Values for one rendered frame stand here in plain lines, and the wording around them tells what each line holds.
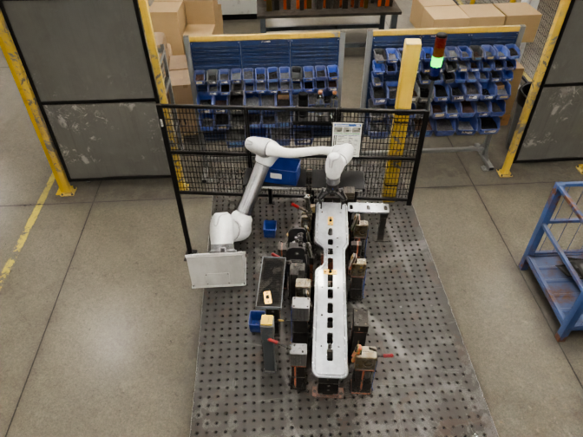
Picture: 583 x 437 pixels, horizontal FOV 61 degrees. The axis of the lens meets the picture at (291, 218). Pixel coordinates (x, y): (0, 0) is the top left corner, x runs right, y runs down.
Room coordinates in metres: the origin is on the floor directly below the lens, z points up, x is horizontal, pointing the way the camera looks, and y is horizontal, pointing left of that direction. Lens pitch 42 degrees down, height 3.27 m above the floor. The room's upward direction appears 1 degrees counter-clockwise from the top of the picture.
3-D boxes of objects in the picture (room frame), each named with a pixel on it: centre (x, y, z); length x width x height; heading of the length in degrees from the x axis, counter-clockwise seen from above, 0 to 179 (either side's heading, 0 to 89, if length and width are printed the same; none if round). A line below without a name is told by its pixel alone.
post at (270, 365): (1.55, 0.13, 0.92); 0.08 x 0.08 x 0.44; 86
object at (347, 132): (3.02, -0.40, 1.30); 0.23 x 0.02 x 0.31; 86
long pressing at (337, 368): (1.99, -0.24, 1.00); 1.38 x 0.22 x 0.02; 176
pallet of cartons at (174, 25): (6.98, 1.40, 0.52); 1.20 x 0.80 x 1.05; 0
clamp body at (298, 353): (1.44, -0.03, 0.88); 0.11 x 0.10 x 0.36; 86
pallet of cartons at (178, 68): (5.57, 1.43, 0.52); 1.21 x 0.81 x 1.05; 7
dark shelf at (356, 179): (2.93, -0.10, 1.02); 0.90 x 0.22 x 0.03; 86
